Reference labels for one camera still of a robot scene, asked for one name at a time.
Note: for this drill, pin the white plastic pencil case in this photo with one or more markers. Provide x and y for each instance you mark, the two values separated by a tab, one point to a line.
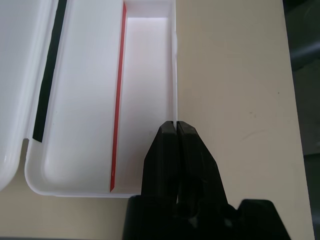
82	100

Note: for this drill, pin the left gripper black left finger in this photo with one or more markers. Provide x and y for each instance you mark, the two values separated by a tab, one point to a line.
161	160

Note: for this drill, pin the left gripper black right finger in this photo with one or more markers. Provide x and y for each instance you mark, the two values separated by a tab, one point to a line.
195	165

